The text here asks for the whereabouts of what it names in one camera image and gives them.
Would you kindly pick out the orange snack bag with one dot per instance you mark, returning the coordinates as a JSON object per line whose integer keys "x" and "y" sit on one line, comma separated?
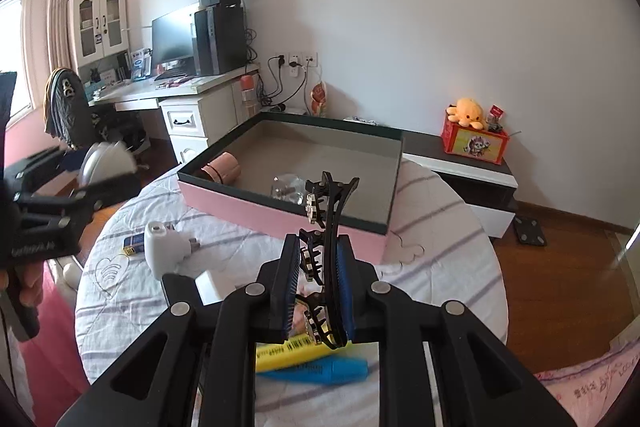
{"x": 320, "y": 99}

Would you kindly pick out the person's left hand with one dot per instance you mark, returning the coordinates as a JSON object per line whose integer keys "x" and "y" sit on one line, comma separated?
{"x": 32, "y": 289}

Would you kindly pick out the blue highlighter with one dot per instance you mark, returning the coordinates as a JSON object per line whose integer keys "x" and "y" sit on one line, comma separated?
{"x": 330, "y": 369}

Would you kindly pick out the white wall socket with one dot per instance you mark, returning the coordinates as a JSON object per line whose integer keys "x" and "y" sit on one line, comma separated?
{"x": 311, "y": 58}
{"x": 295, "y": 59}
{"x": 280, "y": 60}

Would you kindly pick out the pink printed bedding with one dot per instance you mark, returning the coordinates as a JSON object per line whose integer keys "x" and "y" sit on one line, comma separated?
{"x": 590, "y": 387}

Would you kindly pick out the orange bottle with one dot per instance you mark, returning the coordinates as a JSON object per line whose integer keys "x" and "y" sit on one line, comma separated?
{"x": 248, "y": 94}

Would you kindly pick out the white glass-door cabinet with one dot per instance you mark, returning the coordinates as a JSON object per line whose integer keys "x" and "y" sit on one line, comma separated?
{"x": 97, "y": 24}

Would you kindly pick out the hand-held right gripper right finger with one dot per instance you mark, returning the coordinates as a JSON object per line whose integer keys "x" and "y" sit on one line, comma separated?
{"x": 345, "y": 287}

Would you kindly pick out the beige curtain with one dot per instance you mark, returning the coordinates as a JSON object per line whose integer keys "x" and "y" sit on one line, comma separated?
{"x": 62, "y": 7}

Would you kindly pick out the red printed box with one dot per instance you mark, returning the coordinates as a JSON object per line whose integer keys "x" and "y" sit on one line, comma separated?
{"x": 475, "y": 144}

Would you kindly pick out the black computer tower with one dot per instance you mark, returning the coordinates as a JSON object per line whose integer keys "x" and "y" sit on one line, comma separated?
{"x": 220, "y": 42}

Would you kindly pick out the small blue yellow box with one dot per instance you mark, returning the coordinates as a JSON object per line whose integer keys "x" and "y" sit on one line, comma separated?
{"x": 132, "y": 246}

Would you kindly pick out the white desk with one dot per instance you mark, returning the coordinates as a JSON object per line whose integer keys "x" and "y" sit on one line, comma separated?
{"x": 200, "y": 112}

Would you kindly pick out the white handheld device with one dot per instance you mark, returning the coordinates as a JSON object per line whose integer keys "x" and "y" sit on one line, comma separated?
{"x": 162, "y": 252}

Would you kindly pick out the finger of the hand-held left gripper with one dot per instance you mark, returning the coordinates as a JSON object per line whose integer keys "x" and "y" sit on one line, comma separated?
{"x": 100, "y": 193}
{"x": 40, "y": 164}

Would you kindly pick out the pink storage box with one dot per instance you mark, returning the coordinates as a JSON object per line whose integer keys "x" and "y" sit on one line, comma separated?
{"x": 240, "y": 207}

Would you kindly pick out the white grey round object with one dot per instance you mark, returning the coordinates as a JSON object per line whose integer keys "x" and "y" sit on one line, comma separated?
{"x": 107, "y": 162}

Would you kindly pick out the black computer monitor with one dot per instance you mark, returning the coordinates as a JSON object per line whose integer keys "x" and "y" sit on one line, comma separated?
{"x": 172, "y": 39}

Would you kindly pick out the blue white carton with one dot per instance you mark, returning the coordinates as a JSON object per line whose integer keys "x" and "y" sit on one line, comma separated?
{"x": 140, "y": 64}

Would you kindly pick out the window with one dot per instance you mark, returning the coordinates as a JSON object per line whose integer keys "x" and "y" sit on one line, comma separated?
{"x": 12, "y": 47}

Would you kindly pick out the black floor scale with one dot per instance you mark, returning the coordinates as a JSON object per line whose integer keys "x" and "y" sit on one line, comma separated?
{"x": 529, "y": 232}

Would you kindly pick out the pink cup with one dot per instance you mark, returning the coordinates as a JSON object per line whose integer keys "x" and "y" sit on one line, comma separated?
{"x": 222, "y": 168}

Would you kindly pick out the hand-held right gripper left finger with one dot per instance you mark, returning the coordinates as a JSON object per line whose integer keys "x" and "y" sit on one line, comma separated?
{"x": 290, "y": 287}

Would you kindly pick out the black rhinestone hair claw clip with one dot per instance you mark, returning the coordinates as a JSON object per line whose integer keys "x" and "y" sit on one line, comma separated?
{"x": 332, "y": 217}

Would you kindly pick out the yellow octopus plush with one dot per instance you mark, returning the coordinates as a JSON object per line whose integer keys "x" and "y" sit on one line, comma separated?
{"x": 470, "y": 112}

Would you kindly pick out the yellow highlighter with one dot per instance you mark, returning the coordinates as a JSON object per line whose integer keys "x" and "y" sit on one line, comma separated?
{"x": 280, "y": 354}

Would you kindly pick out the black printed jacket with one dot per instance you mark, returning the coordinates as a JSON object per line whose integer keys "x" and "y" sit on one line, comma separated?
{"x": 67, "y": 107}

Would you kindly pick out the small red tag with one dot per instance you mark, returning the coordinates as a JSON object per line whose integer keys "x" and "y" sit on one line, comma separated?
{"x": 496, "y": 112}

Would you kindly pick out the black white low cabinet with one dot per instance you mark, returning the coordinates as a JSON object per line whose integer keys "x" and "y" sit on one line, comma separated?
{"x": 465, "y": 177}

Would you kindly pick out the white power adapter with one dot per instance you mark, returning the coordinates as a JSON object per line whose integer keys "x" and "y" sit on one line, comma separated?
{"x": 212, "y": 289}

